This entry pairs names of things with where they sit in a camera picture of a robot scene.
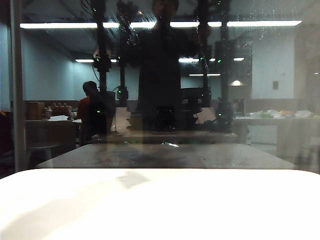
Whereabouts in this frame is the large glass pane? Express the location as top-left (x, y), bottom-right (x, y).
top-left (22, 0), bottom-right (320, 173)

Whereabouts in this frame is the white round stool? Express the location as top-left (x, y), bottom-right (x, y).
top-left (27, 143), bottom-right (61, 169)

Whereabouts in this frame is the grey metal frame post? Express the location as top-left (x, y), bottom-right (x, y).
top-left (9, 0), bottom-right (27, 173)

